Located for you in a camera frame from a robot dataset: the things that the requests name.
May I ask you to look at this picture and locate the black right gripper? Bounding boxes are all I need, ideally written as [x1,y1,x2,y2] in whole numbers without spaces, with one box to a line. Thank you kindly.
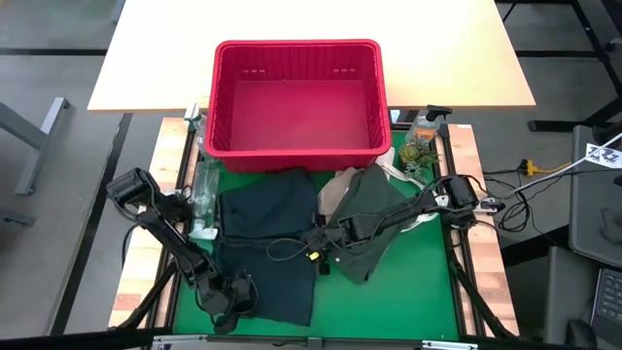
[300,226,345,277]

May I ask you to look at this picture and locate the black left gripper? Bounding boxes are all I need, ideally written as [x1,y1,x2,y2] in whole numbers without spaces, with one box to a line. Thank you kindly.
[197,271,259,336]

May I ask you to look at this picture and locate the black garment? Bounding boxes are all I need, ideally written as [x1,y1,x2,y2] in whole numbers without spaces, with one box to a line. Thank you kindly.
[213,236,318,328]

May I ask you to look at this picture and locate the beige shirt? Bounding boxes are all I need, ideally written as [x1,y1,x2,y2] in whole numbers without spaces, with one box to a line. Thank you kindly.
[318,167,364,223]

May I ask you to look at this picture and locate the dark green garment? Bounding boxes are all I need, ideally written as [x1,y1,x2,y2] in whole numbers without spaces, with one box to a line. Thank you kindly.
[333,163,414,286]

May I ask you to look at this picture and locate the red plastic laundry basket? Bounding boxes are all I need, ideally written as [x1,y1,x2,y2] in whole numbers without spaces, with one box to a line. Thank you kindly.
[203,38,393,174]

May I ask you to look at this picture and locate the green table mat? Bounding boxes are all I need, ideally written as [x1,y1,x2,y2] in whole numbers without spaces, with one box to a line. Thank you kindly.
[172,130,461,340]

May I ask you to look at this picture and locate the clear spray bottle white trigger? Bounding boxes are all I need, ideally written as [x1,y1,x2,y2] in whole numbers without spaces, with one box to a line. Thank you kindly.
[188,159,222,242]

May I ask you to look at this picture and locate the cream tote bag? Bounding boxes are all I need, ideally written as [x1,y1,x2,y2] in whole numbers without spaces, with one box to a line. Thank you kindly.
[377,148,441,232]

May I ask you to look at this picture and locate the artificial succulent plant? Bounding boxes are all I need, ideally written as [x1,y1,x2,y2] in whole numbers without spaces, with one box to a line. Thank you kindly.
[397,138,442,186]

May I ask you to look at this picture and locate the spray bottle black trigger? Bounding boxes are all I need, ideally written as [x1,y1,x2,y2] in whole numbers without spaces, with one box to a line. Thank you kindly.
[405,104,454,146]

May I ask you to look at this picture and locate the clear spray bottle pale-green trigger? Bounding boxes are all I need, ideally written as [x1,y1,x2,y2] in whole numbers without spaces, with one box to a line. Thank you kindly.
[183,101,211,161]

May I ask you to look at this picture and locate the grey side desk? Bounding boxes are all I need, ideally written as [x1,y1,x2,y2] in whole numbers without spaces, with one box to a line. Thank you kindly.
[542,245,622,350]

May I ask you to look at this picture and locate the grey metal desk leg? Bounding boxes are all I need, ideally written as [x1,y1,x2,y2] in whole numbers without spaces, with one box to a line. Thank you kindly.
[0,96,74,196]

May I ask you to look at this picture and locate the light wooden desk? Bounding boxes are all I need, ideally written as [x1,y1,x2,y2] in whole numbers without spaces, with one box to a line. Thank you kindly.
[86,0,536,114]

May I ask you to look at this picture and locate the black computer mouse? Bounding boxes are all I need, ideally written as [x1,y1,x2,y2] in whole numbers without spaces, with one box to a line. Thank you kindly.
[565,318,598,349]

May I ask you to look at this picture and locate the dark computer keyboard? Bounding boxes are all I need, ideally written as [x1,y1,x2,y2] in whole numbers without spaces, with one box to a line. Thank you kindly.
[590,267,622,336]

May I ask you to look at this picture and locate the white tag black pattern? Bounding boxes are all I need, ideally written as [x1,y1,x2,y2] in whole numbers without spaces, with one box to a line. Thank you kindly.
[584,142,622,170]

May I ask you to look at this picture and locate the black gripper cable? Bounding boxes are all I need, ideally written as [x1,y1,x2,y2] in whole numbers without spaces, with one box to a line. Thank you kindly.
[264,236,313,263]

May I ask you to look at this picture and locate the silver metal bracket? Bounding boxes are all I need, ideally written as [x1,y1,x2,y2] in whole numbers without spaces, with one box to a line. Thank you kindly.
[151,333,208,350]
[421,339,480,350]

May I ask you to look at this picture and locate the black aluminium table frame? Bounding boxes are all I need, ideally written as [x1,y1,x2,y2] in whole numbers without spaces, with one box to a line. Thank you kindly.
[109,114,520,350]

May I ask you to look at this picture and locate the tangled black cables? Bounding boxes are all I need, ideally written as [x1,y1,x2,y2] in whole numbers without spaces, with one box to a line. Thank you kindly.
[483,167,536,234]

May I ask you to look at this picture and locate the yellow cable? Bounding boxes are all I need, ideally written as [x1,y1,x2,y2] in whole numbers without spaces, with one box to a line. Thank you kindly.
[523,158,574,177]

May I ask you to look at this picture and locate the black desk frame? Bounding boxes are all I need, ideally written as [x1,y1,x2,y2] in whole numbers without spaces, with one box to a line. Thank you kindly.
[495,0,622,133]

